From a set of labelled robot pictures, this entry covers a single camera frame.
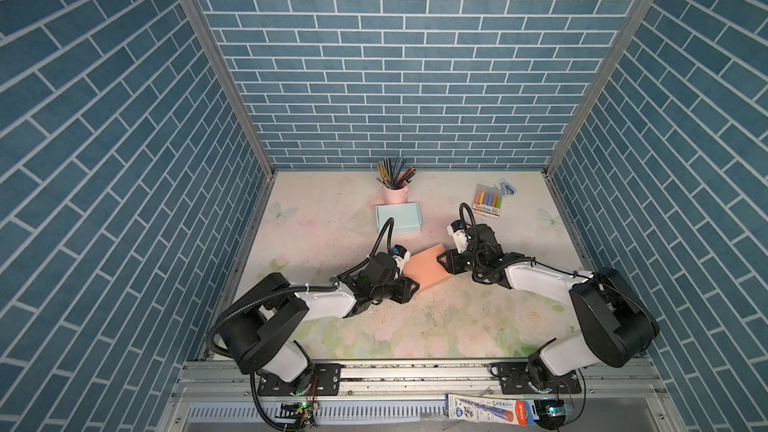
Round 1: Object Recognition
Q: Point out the left aluminium corner post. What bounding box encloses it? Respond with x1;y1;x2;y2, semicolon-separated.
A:
155;0;277;176

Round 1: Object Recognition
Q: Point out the aluminium corner post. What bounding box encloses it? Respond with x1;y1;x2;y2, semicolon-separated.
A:
155;0;277;176
544;0;685;176

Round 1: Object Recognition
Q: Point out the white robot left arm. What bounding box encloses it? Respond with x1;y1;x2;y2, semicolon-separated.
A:
206;218;419;395

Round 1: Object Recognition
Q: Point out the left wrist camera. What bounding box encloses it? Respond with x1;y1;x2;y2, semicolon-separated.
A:
391;244;411;275

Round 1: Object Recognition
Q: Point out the pink metal pencil bucket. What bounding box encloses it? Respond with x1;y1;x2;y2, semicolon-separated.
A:
382;186;410;205

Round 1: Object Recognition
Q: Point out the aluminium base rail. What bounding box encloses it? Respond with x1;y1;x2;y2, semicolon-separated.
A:
171;358;668;402

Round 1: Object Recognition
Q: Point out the right aluminium corner post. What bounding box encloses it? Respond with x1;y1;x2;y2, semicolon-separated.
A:
544;0;685;176

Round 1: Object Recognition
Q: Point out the white toothpaste style box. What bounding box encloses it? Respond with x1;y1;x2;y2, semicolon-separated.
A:
446;394;538;427

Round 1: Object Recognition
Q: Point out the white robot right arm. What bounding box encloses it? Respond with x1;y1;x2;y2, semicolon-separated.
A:
438;203;660;392

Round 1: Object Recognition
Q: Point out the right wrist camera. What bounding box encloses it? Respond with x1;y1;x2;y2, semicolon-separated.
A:
447;219;469;254

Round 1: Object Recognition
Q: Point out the pink paper box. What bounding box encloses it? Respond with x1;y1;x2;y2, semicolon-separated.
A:
404;244;452;292

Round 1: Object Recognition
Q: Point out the bundle of coloured pencils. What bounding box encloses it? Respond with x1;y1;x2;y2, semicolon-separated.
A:
377;156;417;191

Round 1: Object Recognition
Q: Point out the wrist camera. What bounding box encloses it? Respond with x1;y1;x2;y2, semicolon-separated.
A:
391;244;411;275
447;219;469;254

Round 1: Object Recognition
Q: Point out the pack of coloured markers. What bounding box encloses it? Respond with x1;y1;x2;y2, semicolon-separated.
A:
470;184;503;218

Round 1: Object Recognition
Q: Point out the light blue paper box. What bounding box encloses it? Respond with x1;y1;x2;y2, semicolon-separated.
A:
375;202;423;234

